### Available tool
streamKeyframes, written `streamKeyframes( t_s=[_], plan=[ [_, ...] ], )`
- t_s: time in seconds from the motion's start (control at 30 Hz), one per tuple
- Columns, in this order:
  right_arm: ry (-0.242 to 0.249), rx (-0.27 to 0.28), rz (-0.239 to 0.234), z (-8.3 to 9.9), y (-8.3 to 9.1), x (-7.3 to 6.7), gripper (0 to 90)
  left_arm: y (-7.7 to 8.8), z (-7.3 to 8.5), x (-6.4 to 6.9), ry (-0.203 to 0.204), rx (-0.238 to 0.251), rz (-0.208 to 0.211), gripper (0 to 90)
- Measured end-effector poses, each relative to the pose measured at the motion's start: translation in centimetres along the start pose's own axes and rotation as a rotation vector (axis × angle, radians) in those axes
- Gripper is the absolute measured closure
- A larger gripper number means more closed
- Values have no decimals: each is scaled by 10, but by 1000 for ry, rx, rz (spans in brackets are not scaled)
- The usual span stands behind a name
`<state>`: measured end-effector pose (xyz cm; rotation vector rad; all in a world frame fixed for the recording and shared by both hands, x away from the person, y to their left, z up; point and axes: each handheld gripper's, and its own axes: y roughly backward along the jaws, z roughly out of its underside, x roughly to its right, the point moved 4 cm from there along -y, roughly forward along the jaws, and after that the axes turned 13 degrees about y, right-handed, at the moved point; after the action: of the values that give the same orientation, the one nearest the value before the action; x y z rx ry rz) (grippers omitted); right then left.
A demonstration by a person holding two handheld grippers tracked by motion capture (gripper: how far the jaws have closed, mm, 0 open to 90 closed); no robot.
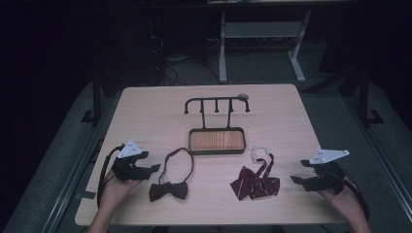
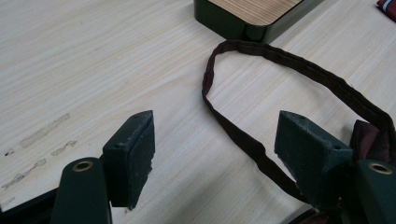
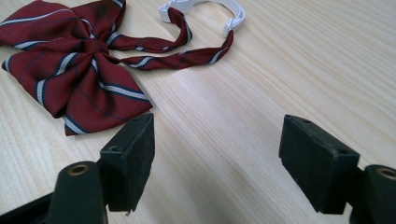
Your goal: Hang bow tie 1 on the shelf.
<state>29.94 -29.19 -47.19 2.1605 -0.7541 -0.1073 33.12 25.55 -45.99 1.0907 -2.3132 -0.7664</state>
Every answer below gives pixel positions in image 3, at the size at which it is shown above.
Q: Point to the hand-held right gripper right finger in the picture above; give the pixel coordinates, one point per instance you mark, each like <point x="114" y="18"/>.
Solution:
<point x="317" y="168"/>

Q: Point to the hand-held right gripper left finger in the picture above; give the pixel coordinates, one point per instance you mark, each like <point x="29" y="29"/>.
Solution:
<point x="129" y="165"/>

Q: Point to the red striped bow tie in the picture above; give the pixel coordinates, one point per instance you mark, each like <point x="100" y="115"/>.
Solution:
<point x="93" y="77"/>

